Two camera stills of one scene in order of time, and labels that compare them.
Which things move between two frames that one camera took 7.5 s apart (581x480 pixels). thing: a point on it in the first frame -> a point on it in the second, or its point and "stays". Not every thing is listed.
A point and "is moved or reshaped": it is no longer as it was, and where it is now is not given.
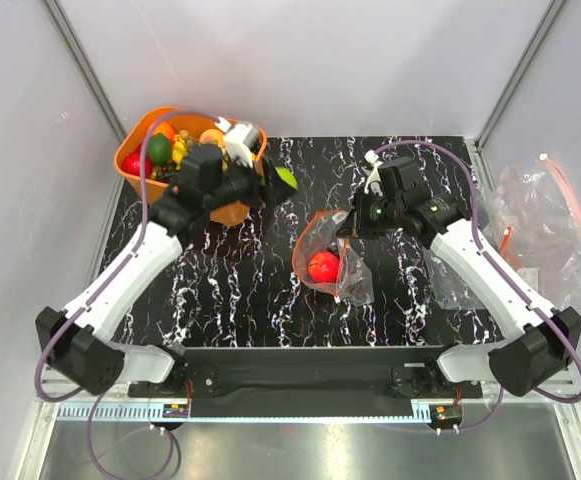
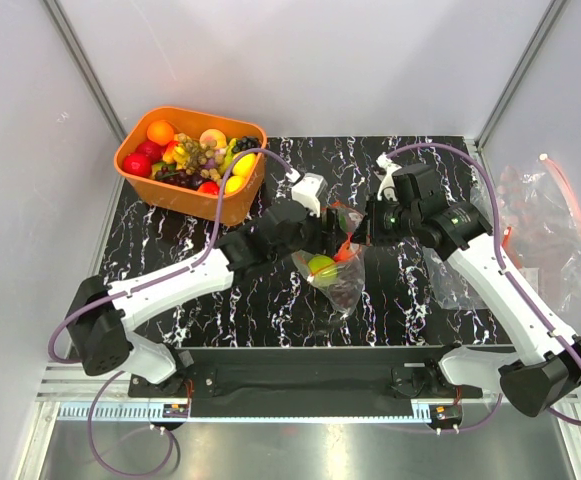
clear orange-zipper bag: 318,233 is moved or reshaped
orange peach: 213,136 stays
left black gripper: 266,187 -> 326,243
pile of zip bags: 533,209 stays
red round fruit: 131,162 stays
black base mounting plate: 306,381 stays
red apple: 324,267 -> 345,252
